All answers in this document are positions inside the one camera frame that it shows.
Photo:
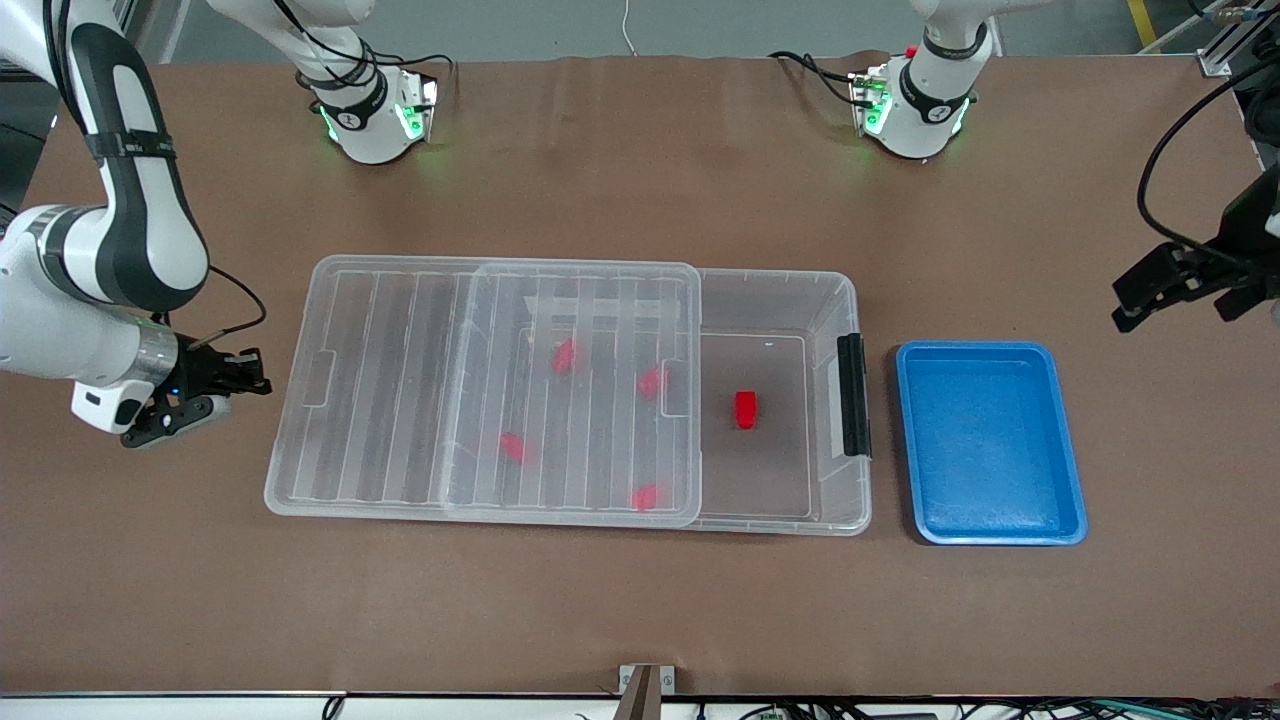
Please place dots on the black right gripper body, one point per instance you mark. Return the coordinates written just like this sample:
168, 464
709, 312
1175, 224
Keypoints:
203, 367

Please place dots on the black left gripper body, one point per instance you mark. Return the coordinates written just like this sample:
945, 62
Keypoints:
1243, 232

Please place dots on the red toy block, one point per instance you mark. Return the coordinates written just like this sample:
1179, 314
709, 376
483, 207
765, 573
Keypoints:
647, 496
565, 356
514, 447
652, 381
746, 409

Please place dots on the blue plastic tray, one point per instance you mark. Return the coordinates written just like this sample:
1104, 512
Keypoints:
985, 440

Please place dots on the clear plastic box lid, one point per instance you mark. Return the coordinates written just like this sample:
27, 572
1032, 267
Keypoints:
400, 400

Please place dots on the grey metal bracket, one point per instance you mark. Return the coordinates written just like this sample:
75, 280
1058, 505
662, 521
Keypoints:
646, 685

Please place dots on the clear plastic storage box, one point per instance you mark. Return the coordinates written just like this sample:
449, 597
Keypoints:
790, 440

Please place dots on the aluminium frame profile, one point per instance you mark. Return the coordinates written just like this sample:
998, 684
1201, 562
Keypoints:
1225, 50

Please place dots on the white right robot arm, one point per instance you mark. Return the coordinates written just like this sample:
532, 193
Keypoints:
150, 220

